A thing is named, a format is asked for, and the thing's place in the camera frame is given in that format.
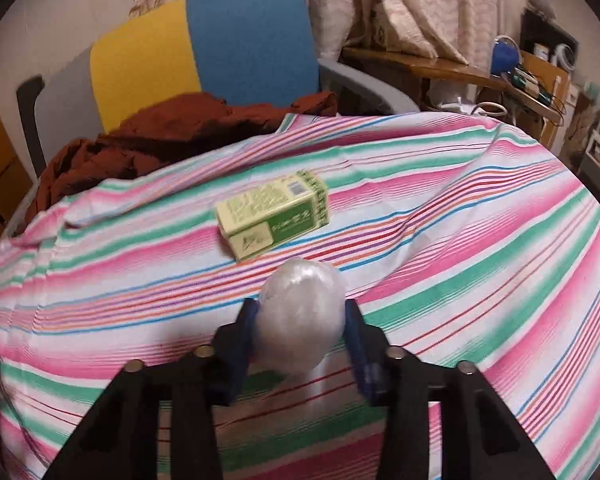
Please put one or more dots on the white desk fan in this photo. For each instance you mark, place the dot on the white desk fan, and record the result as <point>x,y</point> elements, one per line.
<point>564,58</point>

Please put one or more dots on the clear plastic bag ball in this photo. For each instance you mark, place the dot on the clear plastic bag ball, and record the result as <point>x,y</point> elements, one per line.
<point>300,317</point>

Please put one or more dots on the green white carton box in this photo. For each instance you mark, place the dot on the green white carton box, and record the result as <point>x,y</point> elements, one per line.
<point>267,216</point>

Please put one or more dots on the dark red cloth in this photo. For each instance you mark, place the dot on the dark red cloth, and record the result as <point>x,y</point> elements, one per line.
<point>161,135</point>

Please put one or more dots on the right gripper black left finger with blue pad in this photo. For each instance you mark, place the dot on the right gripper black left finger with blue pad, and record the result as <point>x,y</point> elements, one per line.
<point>162,410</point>

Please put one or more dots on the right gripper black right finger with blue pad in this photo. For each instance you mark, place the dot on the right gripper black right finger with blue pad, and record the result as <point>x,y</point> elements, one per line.
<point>480,437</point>

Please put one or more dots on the striped pink green bedsheet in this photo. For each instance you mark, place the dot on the striped pink green bedsheet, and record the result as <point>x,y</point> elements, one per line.
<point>462,238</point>

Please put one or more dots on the blue folding chair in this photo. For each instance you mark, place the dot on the blue folding chair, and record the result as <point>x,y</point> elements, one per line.
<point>505,55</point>

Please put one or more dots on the wooden side table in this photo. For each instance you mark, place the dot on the wooden side table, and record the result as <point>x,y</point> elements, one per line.
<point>416,76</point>

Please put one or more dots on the grey yellow blue chair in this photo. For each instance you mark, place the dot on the grey yellow blue chair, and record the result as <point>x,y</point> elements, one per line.
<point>242,51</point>

